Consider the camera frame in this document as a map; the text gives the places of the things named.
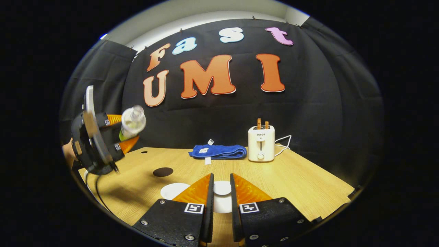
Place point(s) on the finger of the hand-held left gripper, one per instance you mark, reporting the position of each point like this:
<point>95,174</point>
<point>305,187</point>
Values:
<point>115,119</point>
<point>129,145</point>

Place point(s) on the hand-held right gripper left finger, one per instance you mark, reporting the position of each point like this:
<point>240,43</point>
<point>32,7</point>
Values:
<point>205,212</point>

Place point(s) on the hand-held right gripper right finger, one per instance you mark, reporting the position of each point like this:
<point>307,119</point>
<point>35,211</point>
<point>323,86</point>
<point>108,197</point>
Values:
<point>236,212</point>

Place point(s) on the clear plastic water bottle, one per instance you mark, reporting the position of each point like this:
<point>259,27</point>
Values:
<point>133,121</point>

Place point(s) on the white teacup lid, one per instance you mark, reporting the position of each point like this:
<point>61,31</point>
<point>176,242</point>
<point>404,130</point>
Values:
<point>222,188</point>

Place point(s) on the white teacup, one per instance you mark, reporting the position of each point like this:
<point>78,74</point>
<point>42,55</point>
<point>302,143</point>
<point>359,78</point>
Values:
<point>173,191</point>

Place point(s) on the dark round coaster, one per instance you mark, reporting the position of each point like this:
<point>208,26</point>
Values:
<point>163,172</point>

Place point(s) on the blue folded towel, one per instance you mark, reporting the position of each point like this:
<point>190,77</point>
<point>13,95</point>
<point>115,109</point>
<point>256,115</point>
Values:
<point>219,152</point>

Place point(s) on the white toaster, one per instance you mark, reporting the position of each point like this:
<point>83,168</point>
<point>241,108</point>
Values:
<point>261,145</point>

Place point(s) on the black backdrop cloth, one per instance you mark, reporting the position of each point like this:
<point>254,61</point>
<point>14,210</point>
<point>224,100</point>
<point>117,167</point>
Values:
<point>223,116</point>

